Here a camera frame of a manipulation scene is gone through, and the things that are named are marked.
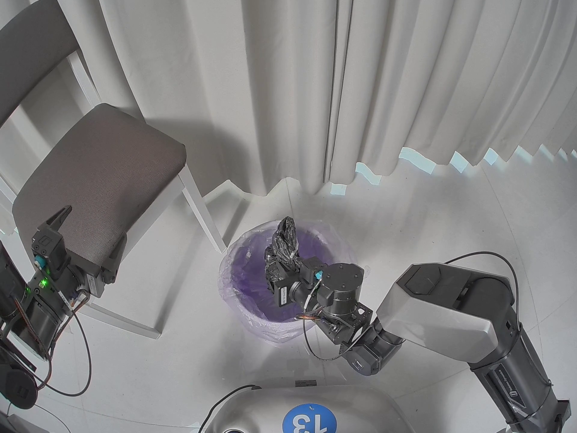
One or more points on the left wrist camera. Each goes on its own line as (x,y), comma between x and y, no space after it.
(47,244)

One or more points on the purple plastic bag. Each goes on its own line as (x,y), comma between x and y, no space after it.
(250,271)

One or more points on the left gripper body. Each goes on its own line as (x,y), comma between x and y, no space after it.
(85,280)

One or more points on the white trash bin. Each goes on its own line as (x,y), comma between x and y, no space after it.
(275,329)

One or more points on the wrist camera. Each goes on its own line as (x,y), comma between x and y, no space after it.
(311,271)
(47,244)

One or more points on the grey padded white chair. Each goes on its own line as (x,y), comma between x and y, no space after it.
(99,174)

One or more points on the white curtain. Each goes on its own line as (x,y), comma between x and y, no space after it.
(225,61)
(450,61)

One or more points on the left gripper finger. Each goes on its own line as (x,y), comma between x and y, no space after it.
(115,264)
(56,223)

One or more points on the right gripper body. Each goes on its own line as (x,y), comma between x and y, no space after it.
(302,293)

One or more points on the black plastic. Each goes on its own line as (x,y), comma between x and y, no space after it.
(284,241)

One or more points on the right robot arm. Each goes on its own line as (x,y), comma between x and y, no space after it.
(441,314)

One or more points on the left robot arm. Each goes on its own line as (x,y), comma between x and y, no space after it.
(18,386)

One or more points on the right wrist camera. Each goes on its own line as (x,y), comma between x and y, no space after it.
(311,271)

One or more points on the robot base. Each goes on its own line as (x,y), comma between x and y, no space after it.
(360,413)

